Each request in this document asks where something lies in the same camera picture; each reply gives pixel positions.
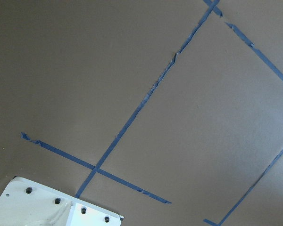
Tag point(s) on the white central pillar with base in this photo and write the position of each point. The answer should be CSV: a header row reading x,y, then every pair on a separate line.
x,y
27,203

